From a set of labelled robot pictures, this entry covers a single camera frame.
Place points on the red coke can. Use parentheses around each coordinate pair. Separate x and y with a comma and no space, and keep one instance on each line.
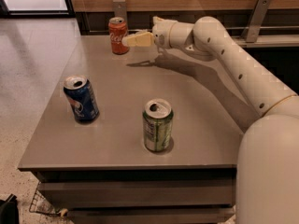
(117,31)

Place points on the wire basket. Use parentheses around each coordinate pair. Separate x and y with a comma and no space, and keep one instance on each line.
(40,205)

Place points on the grey drawer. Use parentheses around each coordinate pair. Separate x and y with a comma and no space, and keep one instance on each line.
(160,215)
(139,193)

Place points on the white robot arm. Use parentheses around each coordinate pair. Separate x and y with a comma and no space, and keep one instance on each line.
(267,179)

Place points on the lower grey drawer front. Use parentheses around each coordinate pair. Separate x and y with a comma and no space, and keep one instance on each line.
(160,215)

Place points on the green soda can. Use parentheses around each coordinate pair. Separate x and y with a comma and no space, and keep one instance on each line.
(157,124)

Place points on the black bag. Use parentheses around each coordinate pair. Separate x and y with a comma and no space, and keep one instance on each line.
(9,212)

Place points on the right metal wall bracket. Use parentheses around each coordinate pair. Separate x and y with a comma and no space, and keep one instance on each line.
(251,32)

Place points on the grey drawer cabinet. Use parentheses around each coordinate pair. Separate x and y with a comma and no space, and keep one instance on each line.
(210,116)

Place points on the metal wall bracket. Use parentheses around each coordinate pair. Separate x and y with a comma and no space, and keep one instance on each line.
(251,32)
(120,8)

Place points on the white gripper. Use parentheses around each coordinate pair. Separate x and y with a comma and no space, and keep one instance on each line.
(161,34)

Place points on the upper grey drawer front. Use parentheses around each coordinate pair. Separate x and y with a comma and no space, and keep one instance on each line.
(139,193)

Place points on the left metal wall bracket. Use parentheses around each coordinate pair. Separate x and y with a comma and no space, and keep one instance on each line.
(120,8)

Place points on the blue pepsi can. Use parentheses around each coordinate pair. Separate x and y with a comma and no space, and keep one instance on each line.
(79,93)

